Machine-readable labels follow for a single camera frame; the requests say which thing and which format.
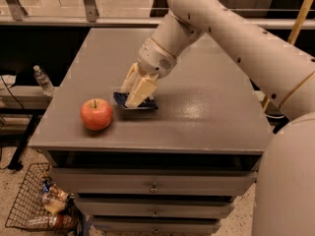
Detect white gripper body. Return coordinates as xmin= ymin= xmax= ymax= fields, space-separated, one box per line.
xmin=137 ymin=37 xmax=177 ymax=79

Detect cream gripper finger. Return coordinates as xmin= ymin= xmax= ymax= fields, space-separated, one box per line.
xmin=120 ymin=63 xmax=144 ymax=93
xmin=126 ymin=77 xmax=158 ymax=108

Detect blue rxbar blueberry wrapper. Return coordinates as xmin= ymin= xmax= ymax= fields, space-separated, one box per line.
xmin=113 ymin=91 xmax=158 ymax=110

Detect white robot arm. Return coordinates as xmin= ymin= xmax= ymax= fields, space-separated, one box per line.
xmin=121 ymin=0 xmax=315 ymax=236

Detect red apple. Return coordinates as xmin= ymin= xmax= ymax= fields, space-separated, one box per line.
xmin=80 ymin=98 xmax=113 ymax=131

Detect grey drawer cabinet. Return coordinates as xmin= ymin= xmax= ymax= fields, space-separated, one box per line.
xmin=31 ymin=29 xmax=272 ymax=236

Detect small water bottle on shelf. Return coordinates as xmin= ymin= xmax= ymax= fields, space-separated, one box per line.
xmin=33 ymin=65 xmax=54 ymax=97

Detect grey side shelf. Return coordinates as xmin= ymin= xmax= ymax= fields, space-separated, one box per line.
xmin=0 ymin=86 xmax=52 ymax=109

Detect metal railing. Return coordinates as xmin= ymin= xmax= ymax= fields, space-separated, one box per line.
xmin=0 ymin=0 xmax=304 ymax=30

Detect snack bags in basket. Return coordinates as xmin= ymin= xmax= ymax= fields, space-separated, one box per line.
xmin=38 ymin=181 xmax=72 ymax=215

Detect plastic bottle in basket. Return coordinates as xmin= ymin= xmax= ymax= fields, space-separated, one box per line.
xmin=27 ymin=214 xmax=76 ymax=230

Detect black wire basket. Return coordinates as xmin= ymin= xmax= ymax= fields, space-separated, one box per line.
xmin=5 ymin=163 xmax=81 ymax=235

